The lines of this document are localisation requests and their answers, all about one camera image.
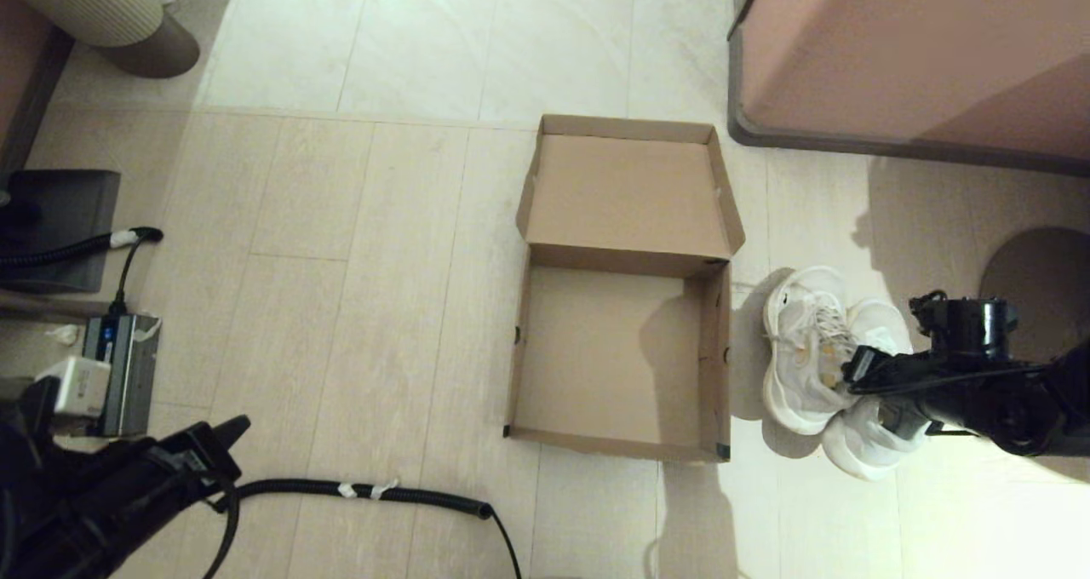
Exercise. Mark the white lace-up sneaker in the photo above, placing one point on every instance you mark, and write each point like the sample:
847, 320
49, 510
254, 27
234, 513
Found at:
869, 451
805, 349

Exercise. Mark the beige ribbed bin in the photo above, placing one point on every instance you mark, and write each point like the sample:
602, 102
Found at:
85, 4

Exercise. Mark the brown cardboard shoe box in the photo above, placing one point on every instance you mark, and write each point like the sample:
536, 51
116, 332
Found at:
613, 358

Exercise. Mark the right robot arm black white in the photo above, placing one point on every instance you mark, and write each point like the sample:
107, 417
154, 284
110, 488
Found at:
1005, 409

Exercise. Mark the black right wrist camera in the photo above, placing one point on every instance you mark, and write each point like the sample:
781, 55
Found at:
869, 364

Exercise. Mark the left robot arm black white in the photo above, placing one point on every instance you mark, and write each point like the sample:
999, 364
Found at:
85, 511

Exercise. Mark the round brown floor base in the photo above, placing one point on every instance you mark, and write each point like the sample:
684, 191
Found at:
1047, 264

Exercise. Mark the dark grey metal plate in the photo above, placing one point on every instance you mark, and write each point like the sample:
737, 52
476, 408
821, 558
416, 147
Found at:
60, 213

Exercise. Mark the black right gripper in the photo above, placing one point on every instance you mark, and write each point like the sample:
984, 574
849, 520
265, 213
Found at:
911, 375

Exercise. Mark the pink cabinet dark base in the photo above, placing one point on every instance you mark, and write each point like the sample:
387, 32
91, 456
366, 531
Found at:
920, 51

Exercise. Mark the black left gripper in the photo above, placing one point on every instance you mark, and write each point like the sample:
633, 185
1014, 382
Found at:
196, 464

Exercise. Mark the grey power adapter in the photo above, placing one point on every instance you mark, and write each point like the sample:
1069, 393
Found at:
132, 375

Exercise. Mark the white charger block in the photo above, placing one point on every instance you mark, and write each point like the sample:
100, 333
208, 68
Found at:
77, 385

